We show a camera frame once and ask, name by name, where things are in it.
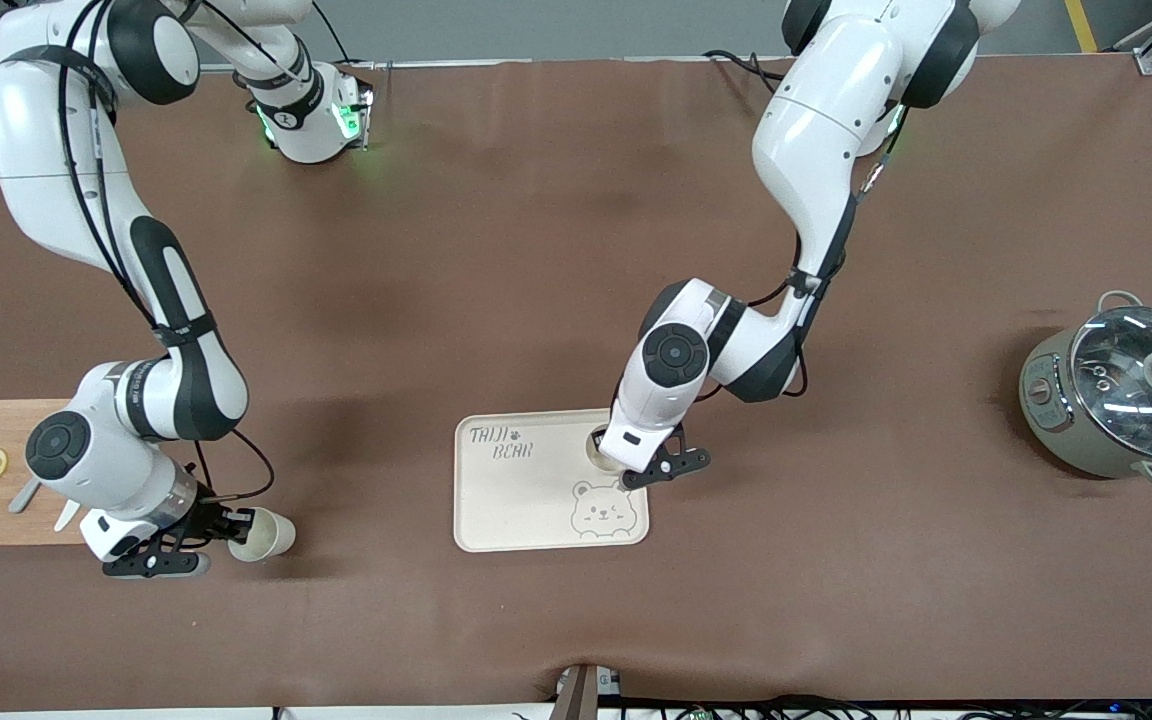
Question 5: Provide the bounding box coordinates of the black base cable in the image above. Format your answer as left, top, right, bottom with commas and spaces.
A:
310, 0, 353, 67
703, 49, 787, 97

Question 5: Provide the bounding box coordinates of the black right base cable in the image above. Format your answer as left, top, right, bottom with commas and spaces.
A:
310, 0, 353, 67

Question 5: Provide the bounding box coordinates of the black left base cable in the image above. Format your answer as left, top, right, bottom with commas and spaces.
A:
703, 49, 787, 97

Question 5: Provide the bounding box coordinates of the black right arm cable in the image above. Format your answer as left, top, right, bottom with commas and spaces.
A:
56, 0, 277, 501

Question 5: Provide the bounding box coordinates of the grey-green electric cooking pot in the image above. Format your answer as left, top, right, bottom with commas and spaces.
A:
1019, 290, 1152, 489

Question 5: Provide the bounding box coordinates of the cream tray with bear print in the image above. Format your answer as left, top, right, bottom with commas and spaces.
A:
453, 407, 651, 553

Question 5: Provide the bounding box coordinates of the white plastic cup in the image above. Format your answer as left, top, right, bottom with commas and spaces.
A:
226, 507, 297, 563
584, 425, 637, 473

